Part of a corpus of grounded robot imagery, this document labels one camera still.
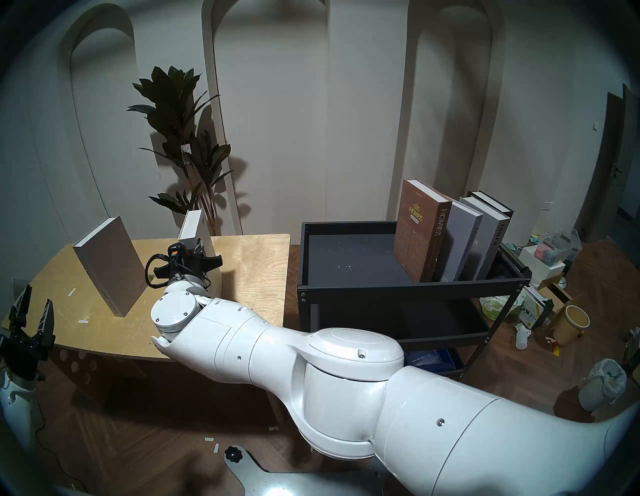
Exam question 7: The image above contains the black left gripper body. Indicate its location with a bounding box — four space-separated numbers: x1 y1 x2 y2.
0 332 56 383

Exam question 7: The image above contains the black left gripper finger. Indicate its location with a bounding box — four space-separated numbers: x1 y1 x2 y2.
36 299 56 348
9 285 34 340

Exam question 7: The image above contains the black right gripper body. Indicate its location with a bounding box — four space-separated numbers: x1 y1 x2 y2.
152 242 224 290

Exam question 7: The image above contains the white Arietta book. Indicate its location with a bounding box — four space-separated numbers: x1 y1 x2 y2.
177 209 223 297

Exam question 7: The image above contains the brown Homes book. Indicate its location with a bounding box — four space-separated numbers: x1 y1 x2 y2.
392 179 453 283

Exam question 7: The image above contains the grey Discontent book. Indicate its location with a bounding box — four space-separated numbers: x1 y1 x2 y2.
440 200 485 282

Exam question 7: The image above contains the grey ianra book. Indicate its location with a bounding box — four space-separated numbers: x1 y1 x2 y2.
460 196 512 281

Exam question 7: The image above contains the black Century book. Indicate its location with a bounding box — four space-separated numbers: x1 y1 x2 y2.
467 190 515 221

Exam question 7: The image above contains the black metal shelf cart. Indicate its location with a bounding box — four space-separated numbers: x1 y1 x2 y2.
296 220 532 381

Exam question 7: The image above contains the light wooden table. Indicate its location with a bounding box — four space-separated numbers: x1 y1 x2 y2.
1 233 291 425

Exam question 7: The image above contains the grey Special Issue book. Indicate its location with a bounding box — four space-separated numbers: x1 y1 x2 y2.
73 216 151 318

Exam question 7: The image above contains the tall green potted plant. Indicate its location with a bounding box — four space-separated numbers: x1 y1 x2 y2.
126 65 235 236

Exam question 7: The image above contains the blue plastic bin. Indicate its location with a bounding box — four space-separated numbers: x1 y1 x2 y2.
404 348 463 377

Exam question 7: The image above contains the light green plastic bag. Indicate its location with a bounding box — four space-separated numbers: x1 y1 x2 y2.
480 295 526 322

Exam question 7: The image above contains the green and white carton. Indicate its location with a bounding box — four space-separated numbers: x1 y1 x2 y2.
518 286 555 329

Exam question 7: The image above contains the white square box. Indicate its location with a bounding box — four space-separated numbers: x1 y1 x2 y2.
518 245 567 288

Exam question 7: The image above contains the clear plastic storage box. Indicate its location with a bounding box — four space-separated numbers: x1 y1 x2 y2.
534 229 583 267

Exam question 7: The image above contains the brown cardboard box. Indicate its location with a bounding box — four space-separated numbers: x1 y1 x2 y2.
537 284 583 326

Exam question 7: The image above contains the yellow round bucket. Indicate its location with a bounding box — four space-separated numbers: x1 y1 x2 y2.
551 305 591 347

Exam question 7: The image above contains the dark door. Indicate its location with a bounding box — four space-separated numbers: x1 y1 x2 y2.
575 84 640 243

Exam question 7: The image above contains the white bin with bag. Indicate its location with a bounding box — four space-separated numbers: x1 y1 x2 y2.
578 358 628 412

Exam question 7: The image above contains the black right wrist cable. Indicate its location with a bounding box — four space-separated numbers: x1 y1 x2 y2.
144 252 173 290

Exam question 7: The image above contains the grey metal robot base plate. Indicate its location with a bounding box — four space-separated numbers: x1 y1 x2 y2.
223 445 391 496

